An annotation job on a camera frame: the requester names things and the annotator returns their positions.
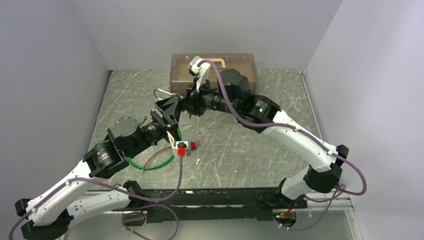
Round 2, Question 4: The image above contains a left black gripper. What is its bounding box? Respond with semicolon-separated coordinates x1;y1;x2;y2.
127;95;182;158

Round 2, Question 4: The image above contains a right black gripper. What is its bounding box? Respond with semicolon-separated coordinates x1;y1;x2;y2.
179;75;239;117

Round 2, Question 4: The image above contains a green cable lock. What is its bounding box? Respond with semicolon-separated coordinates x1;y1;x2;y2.
126;146;175;172

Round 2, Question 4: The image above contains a red cable lock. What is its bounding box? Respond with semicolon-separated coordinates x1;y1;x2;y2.
142;141;198;170

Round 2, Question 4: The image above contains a brass padlock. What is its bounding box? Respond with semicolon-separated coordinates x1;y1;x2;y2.
153;88;184;101

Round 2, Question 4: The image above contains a silver key set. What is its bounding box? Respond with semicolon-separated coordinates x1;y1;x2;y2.
188;113;202;119

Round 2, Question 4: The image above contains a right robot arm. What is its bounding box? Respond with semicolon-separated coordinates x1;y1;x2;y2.
180;67;349;208

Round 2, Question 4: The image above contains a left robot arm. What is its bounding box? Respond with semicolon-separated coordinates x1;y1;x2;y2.
8;95;181;240

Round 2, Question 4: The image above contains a brown translucent tool box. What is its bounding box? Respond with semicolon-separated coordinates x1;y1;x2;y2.
169;53;258;95

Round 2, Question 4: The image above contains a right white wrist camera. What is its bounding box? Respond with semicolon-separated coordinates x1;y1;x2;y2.
187;55;211;93

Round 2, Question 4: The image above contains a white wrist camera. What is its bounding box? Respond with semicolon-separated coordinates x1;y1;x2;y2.
187;55;211;93
166;130;192;158

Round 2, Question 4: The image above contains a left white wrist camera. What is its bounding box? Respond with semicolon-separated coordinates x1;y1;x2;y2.
166;130;192;158

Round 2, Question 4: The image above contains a pink tool box handle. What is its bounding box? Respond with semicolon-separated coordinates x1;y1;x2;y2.
206;58;227;69

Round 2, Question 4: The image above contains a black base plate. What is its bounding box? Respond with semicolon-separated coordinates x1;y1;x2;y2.
124;187;308;223

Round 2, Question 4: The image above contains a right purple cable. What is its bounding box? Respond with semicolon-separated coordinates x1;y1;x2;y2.
198;58;368;232

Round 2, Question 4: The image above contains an aluminium frame rail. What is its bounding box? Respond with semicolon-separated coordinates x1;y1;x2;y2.
61;188;354;215

